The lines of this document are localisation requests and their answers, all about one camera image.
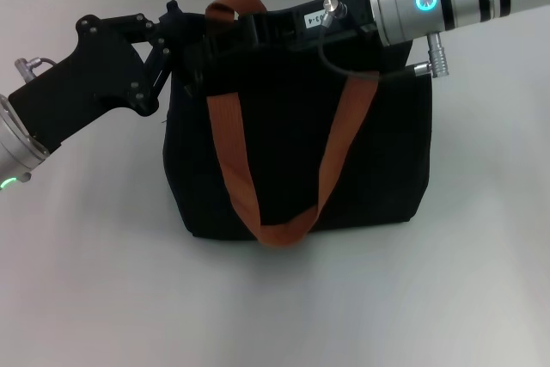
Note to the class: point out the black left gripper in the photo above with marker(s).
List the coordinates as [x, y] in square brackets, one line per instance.
[90, 75]

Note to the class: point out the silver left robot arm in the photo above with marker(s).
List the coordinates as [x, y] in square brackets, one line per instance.
[17, 148]

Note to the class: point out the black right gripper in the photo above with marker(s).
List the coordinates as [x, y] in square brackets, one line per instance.
[292, 23]

